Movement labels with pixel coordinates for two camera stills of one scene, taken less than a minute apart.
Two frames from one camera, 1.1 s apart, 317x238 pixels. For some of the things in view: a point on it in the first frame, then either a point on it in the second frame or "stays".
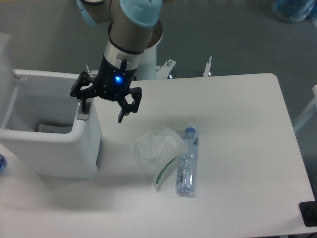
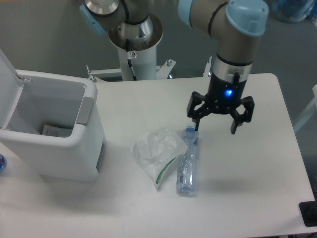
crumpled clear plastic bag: (154, 150) stays
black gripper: (112, 82) to (223, 97)
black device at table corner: (308, 211) stays
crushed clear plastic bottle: (186, 168) stays
